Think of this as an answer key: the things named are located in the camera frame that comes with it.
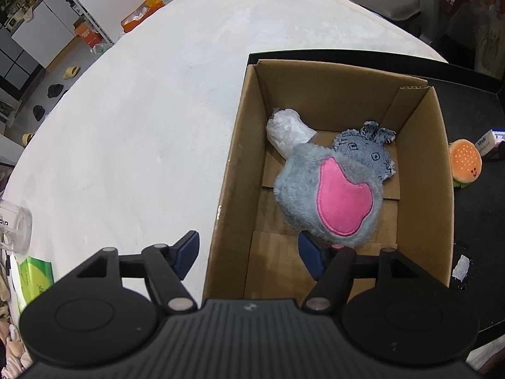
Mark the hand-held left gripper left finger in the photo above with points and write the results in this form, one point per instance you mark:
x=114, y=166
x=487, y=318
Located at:
x=185, y=250

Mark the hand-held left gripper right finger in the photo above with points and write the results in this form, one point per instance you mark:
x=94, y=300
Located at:
x=311, y=258

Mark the grey plush with pink patch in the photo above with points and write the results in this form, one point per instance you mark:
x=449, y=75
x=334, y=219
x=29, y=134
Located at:
x=327, y=197

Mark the blue-grey denim plush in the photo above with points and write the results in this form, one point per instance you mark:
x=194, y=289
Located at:
x=367, y=146

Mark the brown cardboard box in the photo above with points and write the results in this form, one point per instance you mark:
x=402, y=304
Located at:
x=422, y=189

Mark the white packet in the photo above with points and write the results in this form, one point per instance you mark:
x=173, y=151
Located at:
x=286, y=128

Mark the black tray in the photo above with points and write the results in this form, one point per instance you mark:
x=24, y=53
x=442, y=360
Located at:
x=477, y=221

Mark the orange burger plush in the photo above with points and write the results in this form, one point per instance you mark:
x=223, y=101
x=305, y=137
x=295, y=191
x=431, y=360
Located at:
x=465, y=162

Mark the small blue printed box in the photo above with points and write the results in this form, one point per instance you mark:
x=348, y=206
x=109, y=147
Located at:
x=489, y=142

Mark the green packet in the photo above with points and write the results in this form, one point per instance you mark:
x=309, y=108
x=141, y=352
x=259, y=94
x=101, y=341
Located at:
x=35, y=280

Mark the clear glass cup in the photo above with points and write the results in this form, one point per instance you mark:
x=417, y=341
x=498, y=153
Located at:
x=14, y=225

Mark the yellow slipper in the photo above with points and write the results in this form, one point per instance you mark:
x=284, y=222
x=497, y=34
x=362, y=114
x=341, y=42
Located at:
x=27, y=138
x=71, y=72

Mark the black slipper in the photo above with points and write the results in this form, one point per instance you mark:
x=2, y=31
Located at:
x=39, y=112
x=55, y=90

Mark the small orange box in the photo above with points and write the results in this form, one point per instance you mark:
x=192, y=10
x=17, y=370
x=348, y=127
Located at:
x=88, y=33

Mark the large orange carton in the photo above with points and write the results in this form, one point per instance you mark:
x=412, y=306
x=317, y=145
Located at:
x=146, y=8

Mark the white cabinet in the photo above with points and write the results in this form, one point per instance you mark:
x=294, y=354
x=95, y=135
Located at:
x=43, y=27

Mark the cream tote bag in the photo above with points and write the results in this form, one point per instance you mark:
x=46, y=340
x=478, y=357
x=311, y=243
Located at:
x=489, y=43

